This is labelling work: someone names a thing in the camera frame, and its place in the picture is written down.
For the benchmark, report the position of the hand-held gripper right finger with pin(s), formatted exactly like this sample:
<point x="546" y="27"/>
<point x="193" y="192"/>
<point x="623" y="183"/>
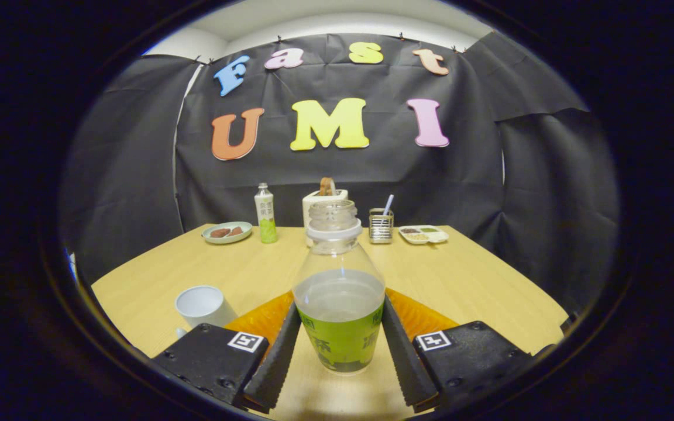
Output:
<point x="404" y="362"/>

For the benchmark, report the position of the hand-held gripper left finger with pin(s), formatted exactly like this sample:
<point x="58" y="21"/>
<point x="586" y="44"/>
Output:
<point x="278" y="362"/>

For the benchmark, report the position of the clear juice bottle green label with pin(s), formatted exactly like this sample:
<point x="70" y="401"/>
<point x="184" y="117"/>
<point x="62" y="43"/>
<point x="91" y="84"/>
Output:
<point x="340" y="339"/>

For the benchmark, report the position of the white cup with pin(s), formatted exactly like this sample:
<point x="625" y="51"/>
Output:
<point x="202" y="307"/>

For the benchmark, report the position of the tall slim green drink bottle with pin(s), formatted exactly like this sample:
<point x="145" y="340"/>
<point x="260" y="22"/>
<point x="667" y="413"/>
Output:
<point x="265" y="216"/>

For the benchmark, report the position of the wooden table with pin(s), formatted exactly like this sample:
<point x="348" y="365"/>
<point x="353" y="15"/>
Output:
<point x="460" y="280"/>

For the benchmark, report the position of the white divided snack tray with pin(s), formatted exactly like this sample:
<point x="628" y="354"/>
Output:
<point x="437" y="237"/>

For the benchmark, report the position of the pale green plate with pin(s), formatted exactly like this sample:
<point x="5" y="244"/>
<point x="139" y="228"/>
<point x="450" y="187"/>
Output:
<point x="226" y="240"/>

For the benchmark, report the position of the brown food piece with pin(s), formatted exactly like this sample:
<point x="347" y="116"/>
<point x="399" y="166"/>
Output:
<point x="220" y="233"/>
<point x="236" y="231"/>

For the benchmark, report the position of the white toaster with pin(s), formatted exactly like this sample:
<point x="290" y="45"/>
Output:
<point x="308" y="210"/>

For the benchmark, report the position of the pale drinking straw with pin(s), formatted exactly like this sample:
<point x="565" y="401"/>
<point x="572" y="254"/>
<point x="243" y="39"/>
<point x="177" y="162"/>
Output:
<point x="388" y="204"/>

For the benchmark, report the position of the brown bread slice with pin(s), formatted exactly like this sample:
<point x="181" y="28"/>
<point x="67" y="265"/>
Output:
<point x="327" y="186"/>

